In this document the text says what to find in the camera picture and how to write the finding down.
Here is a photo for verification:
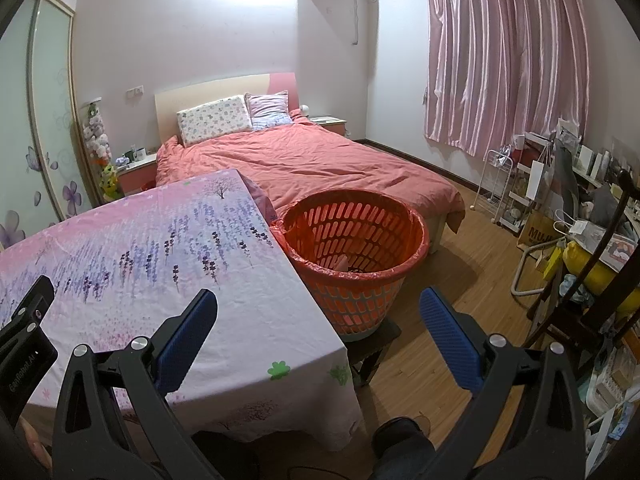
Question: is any brown paper bag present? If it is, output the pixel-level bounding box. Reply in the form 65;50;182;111
516;210;566;253

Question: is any dark wooden chair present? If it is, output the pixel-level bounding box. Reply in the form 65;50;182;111
525;167;640;381

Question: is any white plastic crate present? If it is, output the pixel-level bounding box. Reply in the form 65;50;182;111
585;350;640;461

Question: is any pink nightstand with mugs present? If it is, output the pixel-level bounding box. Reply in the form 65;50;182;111
116;152;160;197

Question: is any hanging plush toy column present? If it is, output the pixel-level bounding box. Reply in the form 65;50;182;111
82;101;113;163

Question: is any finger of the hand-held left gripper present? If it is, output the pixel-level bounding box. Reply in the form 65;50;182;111
0;275;55;348

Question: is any person's leg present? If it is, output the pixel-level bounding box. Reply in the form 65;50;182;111
372;417;436;480

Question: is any pink striped curtain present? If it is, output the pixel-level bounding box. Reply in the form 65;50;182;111
422;0;593;158

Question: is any green plush toy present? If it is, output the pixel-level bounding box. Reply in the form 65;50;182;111
100;162;123;201

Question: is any white wire rack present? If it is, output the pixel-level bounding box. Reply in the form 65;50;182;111
470;147;518;226

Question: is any beige and pink headboard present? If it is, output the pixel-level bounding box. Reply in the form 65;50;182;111
154;72;302;148

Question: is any white paper bag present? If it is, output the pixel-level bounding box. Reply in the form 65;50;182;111
525;160;551;198

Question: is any dark wooden stool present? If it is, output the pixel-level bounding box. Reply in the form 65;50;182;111
345;317;402;388

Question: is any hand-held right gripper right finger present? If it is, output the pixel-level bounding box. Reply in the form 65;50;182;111
419;286;586;480

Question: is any orange plastic basket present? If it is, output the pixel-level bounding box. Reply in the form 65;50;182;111
270;189;431;337

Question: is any yellow cushion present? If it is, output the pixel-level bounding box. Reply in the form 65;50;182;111
562;240;640;321

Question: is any white floral pillow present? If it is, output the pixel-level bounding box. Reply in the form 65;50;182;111
176;94;253;148

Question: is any pink floral tablecloth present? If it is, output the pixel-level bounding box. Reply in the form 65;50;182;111
0;169;363;453

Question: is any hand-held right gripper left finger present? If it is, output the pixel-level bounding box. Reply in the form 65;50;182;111
50;287;219;480

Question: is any sliding wardrobe with purple flowers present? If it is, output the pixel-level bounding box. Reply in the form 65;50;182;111
0;0;98;251

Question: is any white trolley shelf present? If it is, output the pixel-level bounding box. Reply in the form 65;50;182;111
500;132;556;233

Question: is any pink striped pillow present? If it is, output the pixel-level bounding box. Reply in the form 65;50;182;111
244;90;293;128

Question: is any bed with salmon duvet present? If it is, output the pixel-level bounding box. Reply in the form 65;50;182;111
155;112;467;233

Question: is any white tube frame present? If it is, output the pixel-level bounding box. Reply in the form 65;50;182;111
510;240;566;298

